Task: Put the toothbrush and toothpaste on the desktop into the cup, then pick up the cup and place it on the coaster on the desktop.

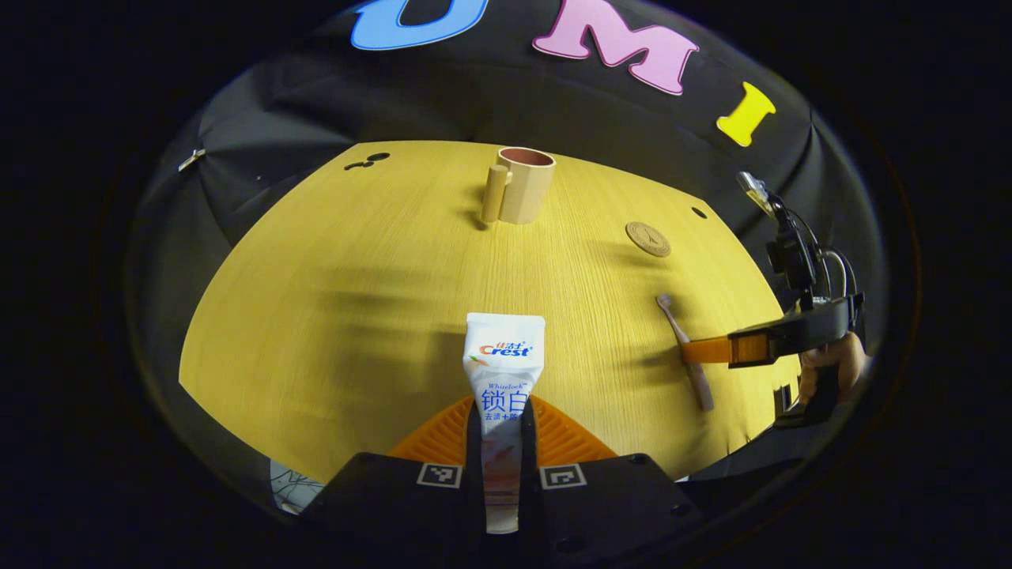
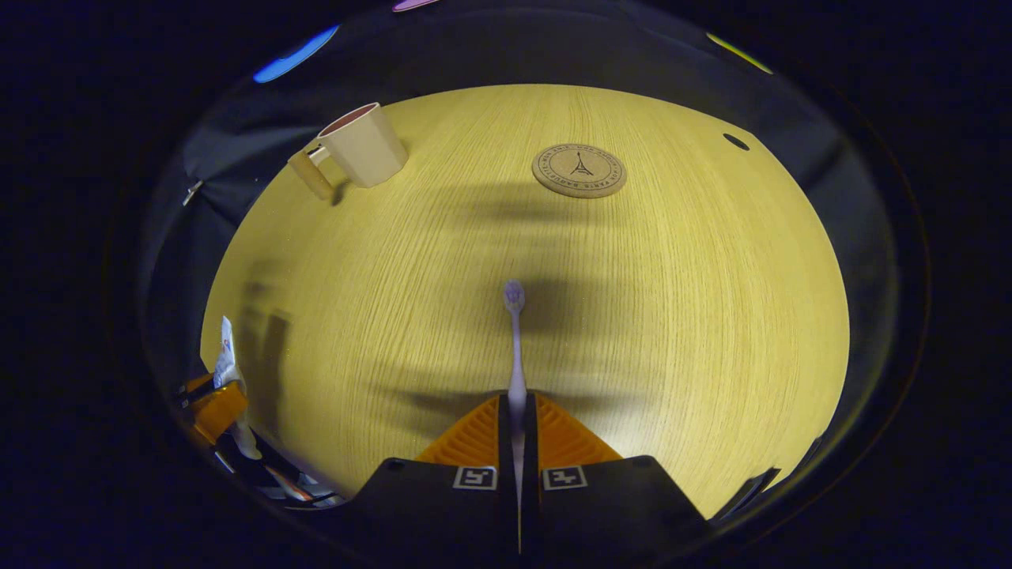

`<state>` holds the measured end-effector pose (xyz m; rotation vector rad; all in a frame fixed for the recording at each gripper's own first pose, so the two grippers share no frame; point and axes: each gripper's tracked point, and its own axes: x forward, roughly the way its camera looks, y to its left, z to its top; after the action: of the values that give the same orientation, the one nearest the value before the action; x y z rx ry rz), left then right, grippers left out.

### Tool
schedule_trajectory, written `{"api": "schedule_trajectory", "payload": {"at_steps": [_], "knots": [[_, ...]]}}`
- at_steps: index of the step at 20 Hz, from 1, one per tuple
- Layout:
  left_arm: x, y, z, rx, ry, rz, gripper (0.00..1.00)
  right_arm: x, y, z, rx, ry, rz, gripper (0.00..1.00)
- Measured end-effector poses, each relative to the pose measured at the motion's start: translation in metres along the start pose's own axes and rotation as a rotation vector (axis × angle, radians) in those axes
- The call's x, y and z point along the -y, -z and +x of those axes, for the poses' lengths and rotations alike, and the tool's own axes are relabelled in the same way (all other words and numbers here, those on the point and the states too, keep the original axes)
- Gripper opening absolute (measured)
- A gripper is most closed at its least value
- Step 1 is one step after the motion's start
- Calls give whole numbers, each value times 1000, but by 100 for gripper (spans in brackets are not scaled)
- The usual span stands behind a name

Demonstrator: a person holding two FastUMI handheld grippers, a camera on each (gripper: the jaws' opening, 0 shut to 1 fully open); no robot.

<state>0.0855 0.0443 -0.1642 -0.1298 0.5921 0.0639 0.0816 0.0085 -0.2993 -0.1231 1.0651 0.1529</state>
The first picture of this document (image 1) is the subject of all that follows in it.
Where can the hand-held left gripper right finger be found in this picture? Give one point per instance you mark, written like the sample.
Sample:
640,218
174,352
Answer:
609,514

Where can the pink toothbrush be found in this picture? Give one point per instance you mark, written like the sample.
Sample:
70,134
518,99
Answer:
696,379

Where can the white cloth clip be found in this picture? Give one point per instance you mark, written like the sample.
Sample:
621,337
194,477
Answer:
191,159

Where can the round brown coaster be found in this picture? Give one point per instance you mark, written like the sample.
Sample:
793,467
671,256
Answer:
648,239

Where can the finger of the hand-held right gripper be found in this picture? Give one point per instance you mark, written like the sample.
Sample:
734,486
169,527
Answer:
711,349

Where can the yellow wooden desktop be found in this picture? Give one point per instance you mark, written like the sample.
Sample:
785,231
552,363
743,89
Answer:
356,300

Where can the black backdrop cloth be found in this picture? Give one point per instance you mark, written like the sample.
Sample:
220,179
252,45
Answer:
474,95

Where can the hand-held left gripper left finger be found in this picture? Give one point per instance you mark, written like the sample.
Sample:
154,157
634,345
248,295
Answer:
395,506

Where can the white toothpaste tube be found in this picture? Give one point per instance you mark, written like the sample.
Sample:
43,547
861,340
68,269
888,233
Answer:
504,371

